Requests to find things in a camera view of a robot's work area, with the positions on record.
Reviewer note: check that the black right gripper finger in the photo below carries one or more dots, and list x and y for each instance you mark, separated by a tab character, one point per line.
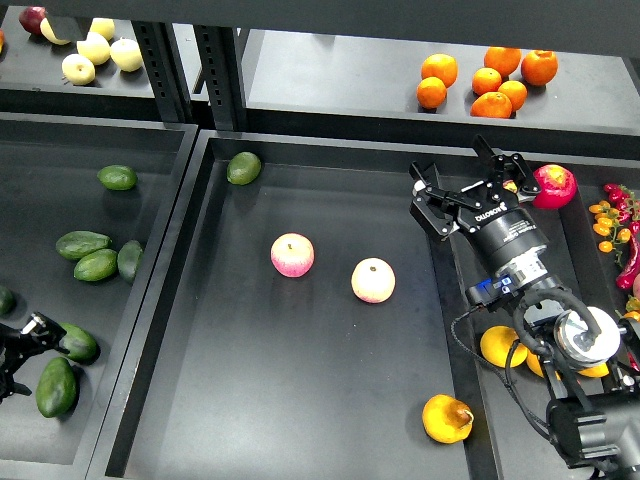
435	209
505	168

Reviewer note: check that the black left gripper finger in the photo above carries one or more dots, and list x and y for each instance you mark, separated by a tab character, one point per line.
9	387
38	335

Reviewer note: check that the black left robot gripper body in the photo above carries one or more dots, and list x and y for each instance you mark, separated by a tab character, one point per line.
6	355

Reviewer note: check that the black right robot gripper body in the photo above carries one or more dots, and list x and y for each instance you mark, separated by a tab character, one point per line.
501	234

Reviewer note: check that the dark green avocado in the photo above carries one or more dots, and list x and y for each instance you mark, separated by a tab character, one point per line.
57	388
128	260

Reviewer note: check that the yellow pear with brown stem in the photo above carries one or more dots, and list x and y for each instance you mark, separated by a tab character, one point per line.
446	419

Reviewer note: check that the dark avocado at left edge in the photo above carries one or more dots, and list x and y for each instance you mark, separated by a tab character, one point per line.
7	300

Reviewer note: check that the green avocado lower left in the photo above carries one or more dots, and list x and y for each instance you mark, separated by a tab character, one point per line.
77	344

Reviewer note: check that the light green avocado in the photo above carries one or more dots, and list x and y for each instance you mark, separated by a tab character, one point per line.
96	266

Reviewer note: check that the green avocado top left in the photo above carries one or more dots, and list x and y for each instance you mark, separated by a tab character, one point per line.
117	177

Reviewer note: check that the green avocado in centre tray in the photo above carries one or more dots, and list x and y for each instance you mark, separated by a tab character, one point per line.
243	168

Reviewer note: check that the pale yellow pear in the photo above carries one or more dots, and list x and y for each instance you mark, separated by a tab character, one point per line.
78	69
95	48
126	54
104	27
48	33

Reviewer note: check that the large red apple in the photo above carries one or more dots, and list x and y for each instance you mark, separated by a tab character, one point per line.
558	186

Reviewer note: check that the black right tray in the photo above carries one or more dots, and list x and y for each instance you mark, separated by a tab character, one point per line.
540	300

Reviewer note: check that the black tray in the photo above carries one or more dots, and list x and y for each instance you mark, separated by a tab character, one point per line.
49	187
248	374
540	300

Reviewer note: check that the orange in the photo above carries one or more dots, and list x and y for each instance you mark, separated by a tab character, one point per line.
515	91
492	105
486	80
431	92
539	67
441	66
504	60

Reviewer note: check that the pale pink apple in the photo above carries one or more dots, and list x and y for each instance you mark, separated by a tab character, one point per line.
373	280

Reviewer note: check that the cherry tomato bunch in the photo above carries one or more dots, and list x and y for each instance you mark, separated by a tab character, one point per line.
616	217

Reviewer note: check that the black metal shelf rack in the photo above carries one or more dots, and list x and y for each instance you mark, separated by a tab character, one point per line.
353	88

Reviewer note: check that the red chili pepper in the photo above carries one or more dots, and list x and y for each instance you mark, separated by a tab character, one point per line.
626	278

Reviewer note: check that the pink red apple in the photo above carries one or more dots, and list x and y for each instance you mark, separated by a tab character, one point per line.
292	255

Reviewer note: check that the black left tray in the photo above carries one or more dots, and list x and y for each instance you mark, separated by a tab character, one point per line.
49	187

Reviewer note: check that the black centre tray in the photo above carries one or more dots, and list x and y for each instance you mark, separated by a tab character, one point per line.
248	374

